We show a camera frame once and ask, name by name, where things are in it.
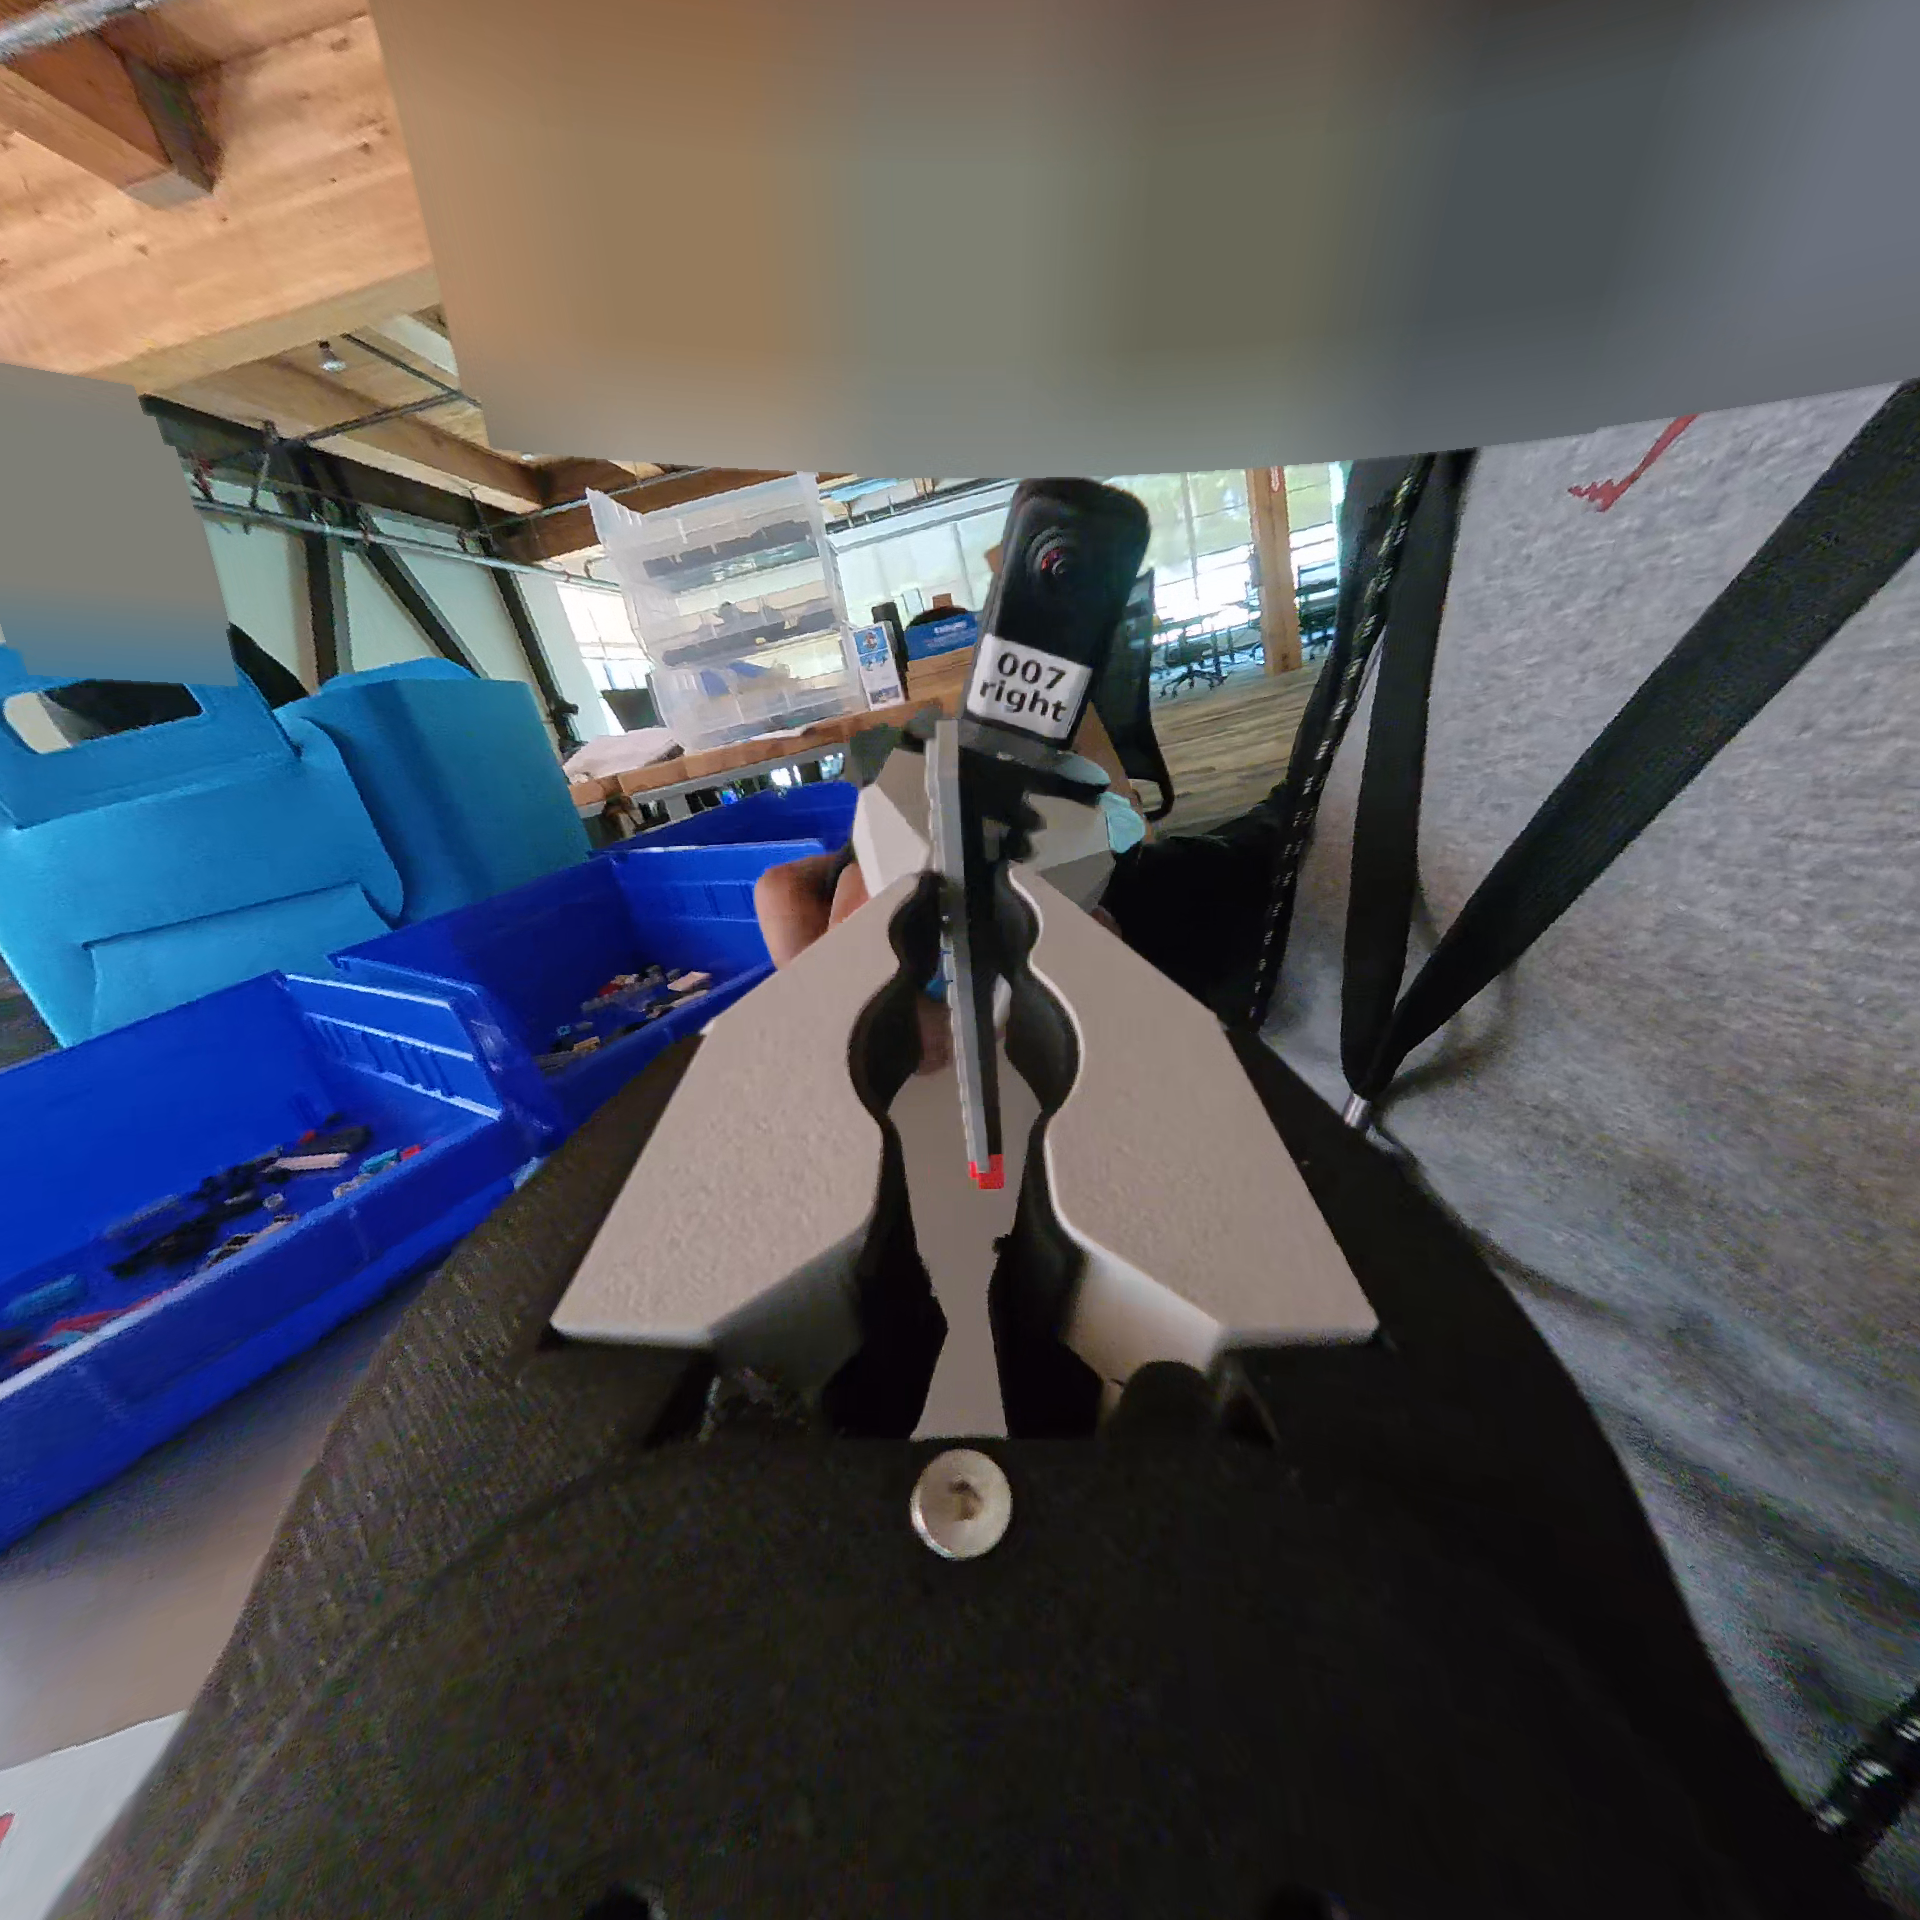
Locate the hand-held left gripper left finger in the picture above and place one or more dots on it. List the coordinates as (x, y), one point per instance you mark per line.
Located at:
(721, 1202)

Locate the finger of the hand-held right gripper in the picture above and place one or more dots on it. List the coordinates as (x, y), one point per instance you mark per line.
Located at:
(896, 819)
(1073, 863)

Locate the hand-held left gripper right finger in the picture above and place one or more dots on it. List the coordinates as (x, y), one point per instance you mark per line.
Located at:
(1201, 1202)

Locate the long grey brick plate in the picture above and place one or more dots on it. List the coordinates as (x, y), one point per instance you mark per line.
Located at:
(944, 901)

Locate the long black brick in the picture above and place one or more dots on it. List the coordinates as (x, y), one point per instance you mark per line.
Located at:
(984, 1021)

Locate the person's right forearm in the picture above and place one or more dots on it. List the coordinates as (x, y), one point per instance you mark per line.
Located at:
(1184, 916)

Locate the dark blue small box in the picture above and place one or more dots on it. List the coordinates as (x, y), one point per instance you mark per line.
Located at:
(943, 638)

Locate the white blue small box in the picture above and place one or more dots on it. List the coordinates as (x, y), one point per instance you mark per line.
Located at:
(877, 664)

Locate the blue plastic bin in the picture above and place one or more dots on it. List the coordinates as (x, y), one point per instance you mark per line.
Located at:
(480, 960)
(721, 821)
(120, 1096)

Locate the pile of toy bricks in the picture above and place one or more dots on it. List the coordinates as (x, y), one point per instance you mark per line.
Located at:
(623, 1014)
(224, 1215)

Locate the stack of clear storage boxes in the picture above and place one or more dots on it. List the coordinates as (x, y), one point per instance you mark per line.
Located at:
(733, 600)

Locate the blue felt bag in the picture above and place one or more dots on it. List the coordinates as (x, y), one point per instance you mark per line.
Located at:
(224, 840)

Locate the pale blue instruction booklet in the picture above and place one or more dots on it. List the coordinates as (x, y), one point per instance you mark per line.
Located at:
(75, 1815)

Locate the metal ceiling pipe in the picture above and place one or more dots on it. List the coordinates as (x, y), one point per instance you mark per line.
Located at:
(59, 23)

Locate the wooden post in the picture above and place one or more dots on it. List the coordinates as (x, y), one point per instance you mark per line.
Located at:
(1272, 571)

